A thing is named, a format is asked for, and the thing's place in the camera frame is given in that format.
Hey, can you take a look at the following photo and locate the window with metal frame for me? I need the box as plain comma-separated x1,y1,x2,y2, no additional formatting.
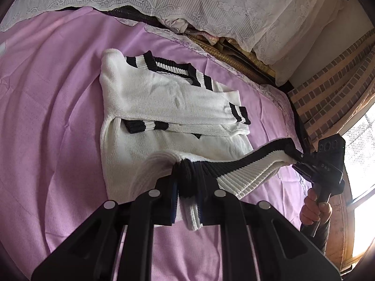
343,106,374,267

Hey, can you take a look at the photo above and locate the white black-striped knit sweater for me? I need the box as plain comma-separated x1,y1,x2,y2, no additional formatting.
99,49,294,231

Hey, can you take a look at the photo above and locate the brick pattern curtain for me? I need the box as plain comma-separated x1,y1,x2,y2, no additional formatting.
288,29,374,148

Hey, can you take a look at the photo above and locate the woven bamboo mat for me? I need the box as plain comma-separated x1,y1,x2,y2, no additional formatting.
184,35,276,87

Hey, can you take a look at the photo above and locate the black mesh fabric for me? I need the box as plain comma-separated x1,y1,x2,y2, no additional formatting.
58,4,165,27

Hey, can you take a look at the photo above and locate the person's right hand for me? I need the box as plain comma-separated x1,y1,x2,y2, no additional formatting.
299,188,332,226

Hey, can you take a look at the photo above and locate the purple bed sheet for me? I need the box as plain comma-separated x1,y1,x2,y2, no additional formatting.
1,7,297,277

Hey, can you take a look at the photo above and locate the pink floral pillow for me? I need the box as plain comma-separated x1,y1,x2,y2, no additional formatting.
159,18,219,46

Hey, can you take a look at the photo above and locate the white lace cover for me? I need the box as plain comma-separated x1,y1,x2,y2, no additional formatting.
1,0,344,85

